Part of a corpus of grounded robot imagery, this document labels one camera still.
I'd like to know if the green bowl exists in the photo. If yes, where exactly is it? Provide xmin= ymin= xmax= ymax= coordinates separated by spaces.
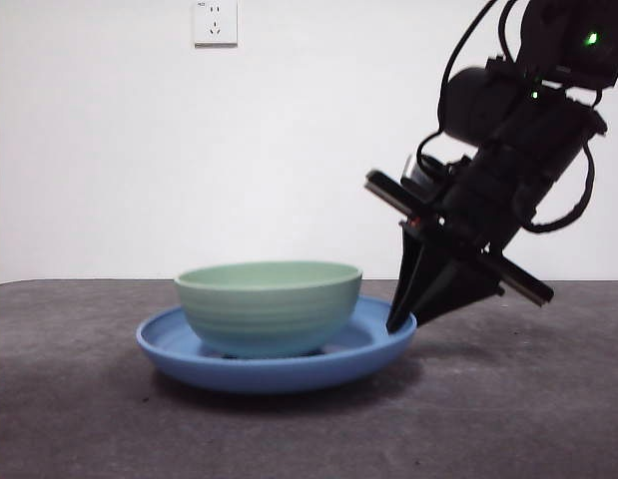
xmin=174 ymin=260 xmax=364 ymax=359

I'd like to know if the white wall socket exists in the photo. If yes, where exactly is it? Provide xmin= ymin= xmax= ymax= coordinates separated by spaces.
xmin=193 ymin=0 xmax=239 ymax=50

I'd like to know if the blue plate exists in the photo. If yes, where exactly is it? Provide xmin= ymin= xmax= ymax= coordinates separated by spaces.
xmin=135 ymin=294 xmax=418 ymax=396

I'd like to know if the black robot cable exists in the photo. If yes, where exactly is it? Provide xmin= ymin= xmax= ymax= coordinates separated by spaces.
xmin=522 ymin=139 xmax=597 ymax=235
xmin=416 ymin=0 xmax=519 ymax=166

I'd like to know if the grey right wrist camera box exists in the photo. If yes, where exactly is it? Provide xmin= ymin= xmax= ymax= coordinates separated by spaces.
xmin=403 ymin=154 xmax=427 ymax=189

